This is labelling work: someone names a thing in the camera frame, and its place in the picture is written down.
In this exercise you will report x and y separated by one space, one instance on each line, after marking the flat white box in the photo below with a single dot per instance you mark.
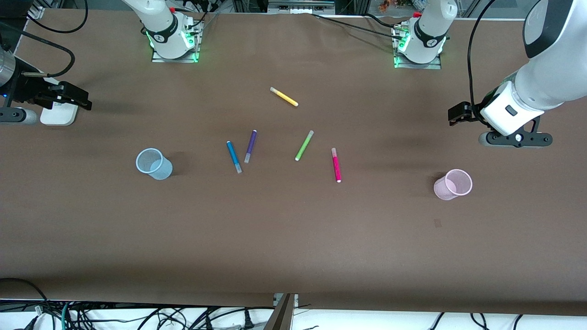
59 114

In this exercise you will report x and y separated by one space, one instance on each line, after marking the wooden table post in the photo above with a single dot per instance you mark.
282 314

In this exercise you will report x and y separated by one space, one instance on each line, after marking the translucent blue plastic cup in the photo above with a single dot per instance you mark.
153 164

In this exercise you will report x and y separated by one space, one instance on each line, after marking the pink marker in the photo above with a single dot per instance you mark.
336 165

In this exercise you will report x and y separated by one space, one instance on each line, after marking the yellow marker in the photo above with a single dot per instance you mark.
284 96

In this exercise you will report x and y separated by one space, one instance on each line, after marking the green marker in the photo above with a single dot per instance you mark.
304 145

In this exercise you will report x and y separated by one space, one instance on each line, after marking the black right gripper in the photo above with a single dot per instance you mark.
28 89

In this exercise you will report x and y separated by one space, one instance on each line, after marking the brown table cover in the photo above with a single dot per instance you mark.
293 229

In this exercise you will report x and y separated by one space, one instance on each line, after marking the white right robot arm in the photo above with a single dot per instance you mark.
160 27

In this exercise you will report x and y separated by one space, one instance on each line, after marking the blue marker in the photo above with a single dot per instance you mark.
234 156

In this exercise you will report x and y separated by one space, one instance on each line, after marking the translucent pink plastic cup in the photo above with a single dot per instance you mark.
452 184

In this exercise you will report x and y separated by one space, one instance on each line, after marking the purple marker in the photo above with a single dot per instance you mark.
250 146

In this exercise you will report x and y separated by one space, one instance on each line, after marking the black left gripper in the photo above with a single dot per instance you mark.
471 111

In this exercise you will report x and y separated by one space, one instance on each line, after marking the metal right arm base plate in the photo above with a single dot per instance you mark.
183 57

